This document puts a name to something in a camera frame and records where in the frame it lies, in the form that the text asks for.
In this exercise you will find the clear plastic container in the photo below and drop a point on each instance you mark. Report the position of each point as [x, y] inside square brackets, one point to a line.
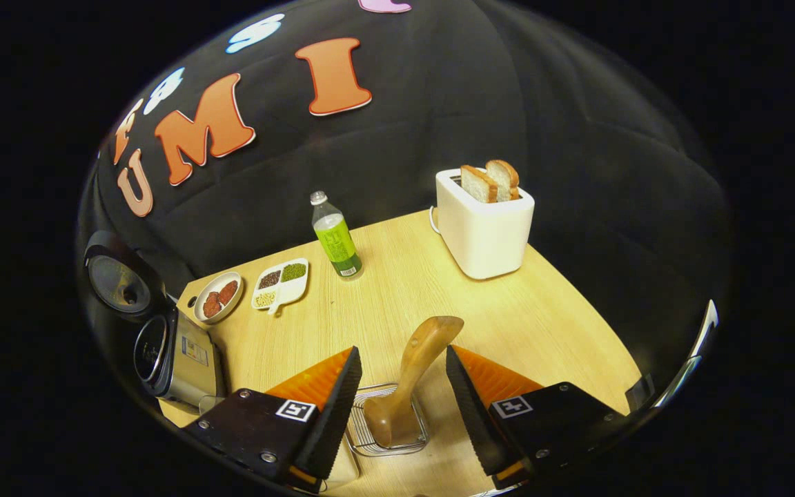
[342, 466]

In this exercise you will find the dark lidded silver rice cooker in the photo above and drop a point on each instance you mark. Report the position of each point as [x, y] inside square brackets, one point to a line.
[183, 359]

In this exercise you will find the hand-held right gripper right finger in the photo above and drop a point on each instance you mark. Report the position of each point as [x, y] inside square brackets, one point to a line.
[473, 414]

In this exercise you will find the round plate of red meat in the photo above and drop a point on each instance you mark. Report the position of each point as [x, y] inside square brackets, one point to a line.
[218, 298]

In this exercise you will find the wooden spoon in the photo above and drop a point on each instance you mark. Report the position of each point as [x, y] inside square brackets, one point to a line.
[411, 373]

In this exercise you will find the white toaster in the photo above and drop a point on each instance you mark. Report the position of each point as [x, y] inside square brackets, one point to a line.
[484, 235]

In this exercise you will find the white divided dish of beans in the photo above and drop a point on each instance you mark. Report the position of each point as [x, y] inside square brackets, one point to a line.
[280, 284]

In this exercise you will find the green label drink bottle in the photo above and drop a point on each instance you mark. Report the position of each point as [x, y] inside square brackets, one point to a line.
[337, 241]

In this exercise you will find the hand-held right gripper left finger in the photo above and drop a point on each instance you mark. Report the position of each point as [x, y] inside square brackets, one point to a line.
[335, 414]

